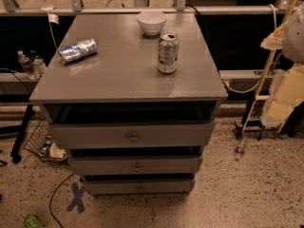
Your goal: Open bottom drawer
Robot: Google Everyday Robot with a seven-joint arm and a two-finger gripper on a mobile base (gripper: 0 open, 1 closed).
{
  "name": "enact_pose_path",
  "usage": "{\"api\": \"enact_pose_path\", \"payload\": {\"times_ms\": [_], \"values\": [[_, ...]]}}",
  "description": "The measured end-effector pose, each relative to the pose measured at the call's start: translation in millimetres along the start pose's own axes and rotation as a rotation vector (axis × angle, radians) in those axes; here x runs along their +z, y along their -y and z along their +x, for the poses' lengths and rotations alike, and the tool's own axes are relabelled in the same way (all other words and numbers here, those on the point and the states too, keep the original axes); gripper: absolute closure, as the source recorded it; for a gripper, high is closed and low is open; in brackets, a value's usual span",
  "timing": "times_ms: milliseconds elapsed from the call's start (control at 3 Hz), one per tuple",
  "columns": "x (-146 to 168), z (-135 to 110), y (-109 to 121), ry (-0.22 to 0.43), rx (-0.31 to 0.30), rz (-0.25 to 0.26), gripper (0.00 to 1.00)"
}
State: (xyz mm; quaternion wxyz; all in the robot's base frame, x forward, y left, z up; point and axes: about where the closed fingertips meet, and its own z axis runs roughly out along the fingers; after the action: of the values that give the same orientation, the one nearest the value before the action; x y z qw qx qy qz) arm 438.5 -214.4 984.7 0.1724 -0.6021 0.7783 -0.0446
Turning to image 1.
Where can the black clamp stand base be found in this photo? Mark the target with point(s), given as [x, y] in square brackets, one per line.
[250, 129]

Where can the clear water bottle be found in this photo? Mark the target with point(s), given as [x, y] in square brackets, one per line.
[38, 62]
[27, 65]

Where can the black tripod leg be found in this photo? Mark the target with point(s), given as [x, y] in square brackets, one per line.
[16, 157]

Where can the grey drawer cabinet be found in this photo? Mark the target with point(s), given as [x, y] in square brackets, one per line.
[121, 84]

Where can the grey top drawer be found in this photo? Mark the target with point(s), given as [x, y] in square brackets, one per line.
[99, 135]

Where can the upright green soda can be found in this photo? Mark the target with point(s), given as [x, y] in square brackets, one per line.
[168, 48]

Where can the water bottle on floor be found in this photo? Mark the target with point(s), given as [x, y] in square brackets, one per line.
[240, 149]

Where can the green crumpled wrapper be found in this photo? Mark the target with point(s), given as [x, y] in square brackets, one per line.
[32, 221]

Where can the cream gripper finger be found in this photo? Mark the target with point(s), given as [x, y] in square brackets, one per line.
[275, 40]

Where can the crushed blue soda can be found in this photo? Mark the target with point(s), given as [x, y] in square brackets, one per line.
[78, 51]

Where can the grey drawer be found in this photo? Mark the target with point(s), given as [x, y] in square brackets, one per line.
[135, 165]
[99, 135]
[118, 187]

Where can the clear water bottle left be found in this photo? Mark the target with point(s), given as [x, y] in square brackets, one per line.
[27, 65]

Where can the metal railing frame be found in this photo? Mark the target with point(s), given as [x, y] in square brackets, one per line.
[152, 0]

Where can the white bowl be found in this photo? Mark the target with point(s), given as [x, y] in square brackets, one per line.
[151, 21]

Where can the wire basket with trash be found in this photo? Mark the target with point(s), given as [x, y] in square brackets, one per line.
[42, 145]

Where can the grey bottom drawer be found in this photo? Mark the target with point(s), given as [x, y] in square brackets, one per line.
[118, 187]

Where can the grey middle drawer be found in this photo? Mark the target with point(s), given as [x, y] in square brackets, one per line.
[135, 165]

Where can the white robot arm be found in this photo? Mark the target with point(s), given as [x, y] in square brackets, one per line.
[294, 38]

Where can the blue tape cross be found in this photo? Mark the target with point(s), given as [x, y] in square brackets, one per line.
[77, 201]

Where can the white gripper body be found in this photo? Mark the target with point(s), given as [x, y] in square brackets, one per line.
[294, 38]

